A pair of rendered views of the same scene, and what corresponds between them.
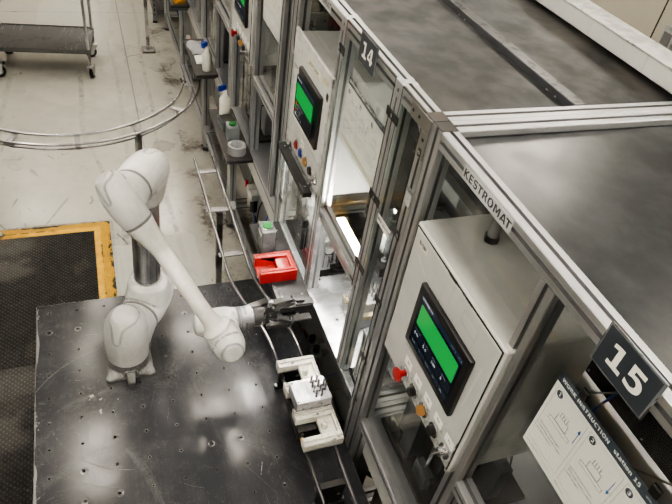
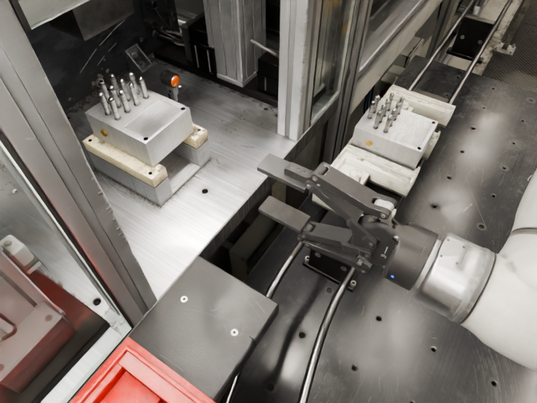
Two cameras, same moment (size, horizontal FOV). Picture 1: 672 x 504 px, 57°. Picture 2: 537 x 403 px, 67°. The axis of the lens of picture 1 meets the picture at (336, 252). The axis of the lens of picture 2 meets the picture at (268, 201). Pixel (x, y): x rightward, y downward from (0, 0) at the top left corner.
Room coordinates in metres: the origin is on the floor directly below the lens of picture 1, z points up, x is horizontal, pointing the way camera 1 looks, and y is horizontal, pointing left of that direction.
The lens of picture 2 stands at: (1.81, 0.37, 1.42)
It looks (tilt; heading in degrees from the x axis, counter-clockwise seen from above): 51 degrees down; 239
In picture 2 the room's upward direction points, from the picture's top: straight up
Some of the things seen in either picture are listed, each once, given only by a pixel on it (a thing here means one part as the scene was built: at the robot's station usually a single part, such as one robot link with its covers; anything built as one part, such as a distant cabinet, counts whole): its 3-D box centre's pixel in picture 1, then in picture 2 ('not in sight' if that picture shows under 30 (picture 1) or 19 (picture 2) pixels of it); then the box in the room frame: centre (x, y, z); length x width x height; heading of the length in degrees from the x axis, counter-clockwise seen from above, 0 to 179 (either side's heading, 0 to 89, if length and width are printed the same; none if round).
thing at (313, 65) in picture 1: (336, 110); not in sight; (2.06, 0.09, 1.60); 0.42 x 0.29 x 0.46; 26
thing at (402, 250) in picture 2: (264, 315); (388, 245); (1.54, 0.22, 1.00); 0.09 x 0.07 x 0.08; 116
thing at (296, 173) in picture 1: (295, 165); not in sight; (2.00, 0.22, 1.37); 0.36 x 0.04 x 0.04; 26
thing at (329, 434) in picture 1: (307, 404); (386, 158); (1.31, 0.00, 0.84); 0.36 x 0.14 x 0.10; 26
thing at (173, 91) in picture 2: not in sight; (173, 100); (1.64, -0.23, 0.96); 0.03 x 0.03 x 0.12; 26
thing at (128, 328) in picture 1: (127, 331); not in sight; (1.48, 0.72, 0.85); 0.18 x 0.16 x 0.22; 175
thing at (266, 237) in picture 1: (268, 236); not in sight; (2.03, 0.30, 0.97); 0.08 x 0.08 x 0.12; 26
